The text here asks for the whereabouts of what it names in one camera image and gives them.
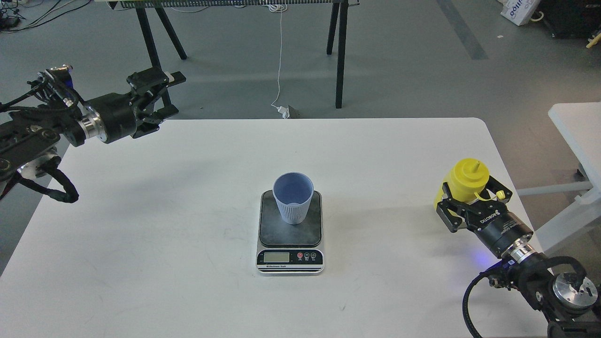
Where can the black-legged background table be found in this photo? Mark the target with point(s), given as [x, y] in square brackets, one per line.
[337, 26]

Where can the blue ribbed plastic cup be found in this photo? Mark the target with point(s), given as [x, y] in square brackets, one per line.
[293, 192]

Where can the white cardboard box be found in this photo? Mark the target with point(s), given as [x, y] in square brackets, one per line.
[520, 12]

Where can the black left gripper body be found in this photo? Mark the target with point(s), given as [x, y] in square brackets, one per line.
[110, 117]

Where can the black digital kitchen scale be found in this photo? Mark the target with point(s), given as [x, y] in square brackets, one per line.
[290, 249]

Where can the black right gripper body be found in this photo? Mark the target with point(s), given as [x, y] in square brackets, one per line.
[498, 229]

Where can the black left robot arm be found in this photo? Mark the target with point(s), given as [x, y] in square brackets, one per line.
[53, 109]

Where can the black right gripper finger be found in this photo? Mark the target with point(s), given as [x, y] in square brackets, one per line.
[494, 196]
[454, 213]

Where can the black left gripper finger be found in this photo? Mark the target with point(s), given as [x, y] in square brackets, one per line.
[149, 123]
[149, 85]

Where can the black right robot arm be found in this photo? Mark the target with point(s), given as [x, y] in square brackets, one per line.
[557, 286]

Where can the yellow squeeze seasoning bottle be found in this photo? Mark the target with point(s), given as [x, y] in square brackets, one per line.
[467, 180]

